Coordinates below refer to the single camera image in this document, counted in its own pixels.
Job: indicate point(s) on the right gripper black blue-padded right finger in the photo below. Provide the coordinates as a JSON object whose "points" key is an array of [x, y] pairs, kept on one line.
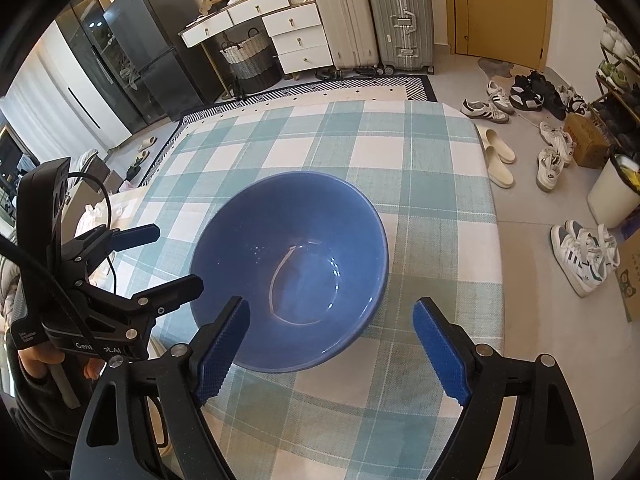
{"points": [[546, 438]]}

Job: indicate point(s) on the silver suitcase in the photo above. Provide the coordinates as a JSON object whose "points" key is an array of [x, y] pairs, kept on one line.
{"points": [[405, 33]]}

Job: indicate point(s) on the black shoes pile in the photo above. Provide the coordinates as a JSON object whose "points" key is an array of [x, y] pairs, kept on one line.
{"points": [[535, 92]]}

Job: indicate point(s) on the yellow wooden door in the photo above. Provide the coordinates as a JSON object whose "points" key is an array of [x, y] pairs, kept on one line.
{"points": [[515, 31]]}

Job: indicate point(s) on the black refrigerator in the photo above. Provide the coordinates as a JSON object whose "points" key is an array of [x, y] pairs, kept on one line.
{"points": [[132, 53]]}

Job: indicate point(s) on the cream slipper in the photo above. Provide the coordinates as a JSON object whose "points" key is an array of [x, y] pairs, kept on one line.
{"points": [[491, 139], [496, 169]]}

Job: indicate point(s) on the woven laundry basket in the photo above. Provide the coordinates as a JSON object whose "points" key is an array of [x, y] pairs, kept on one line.
{"points": [[252, 61]]}

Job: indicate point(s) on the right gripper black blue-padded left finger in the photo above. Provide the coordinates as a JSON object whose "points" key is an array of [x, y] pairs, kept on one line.
{"points": [[116, 439]]}

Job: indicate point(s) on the person's left hand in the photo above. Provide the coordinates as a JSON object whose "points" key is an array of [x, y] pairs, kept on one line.
{"points": [[37, 360]]}

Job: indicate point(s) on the white sneaker mid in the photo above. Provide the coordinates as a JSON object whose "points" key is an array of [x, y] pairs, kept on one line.
{"points": [[554, 157]]}

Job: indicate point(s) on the beige suitcase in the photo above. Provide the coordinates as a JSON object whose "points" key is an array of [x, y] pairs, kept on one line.
{"points": [[350, 33]]}

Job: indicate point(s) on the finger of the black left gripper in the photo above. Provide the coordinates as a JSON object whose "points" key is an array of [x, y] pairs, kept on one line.
{"points": [[168, 297], [135, 237]]}

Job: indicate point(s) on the brown cardboard box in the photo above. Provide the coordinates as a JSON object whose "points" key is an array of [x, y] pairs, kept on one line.
{"points": [[592, 146]]}

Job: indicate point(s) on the white black striped sneaker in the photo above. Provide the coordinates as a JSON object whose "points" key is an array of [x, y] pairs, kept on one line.
{"points": [[497, 108]]}

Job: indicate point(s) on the white trash bin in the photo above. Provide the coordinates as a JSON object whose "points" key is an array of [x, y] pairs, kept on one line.
{"points": [[615, 195]]}

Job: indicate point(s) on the white sneaker pair near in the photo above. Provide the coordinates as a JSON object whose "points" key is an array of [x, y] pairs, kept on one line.
{"points": [[586, 256]]}

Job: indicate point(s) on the blue ceramic bowl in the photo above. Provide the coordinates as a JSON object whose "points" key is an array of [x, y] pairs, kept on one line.
{"points": [[309, 254]]}

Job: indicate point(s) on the teal checked tablecloth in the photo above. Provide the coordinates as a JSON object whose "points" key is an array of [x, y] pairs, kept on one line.
{"points": [[376, 411]]}

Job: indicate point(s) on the white drawer cabinet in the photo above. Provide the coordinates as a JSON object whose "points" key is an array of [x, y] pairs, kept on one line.
{"points": [[294, 27]]}

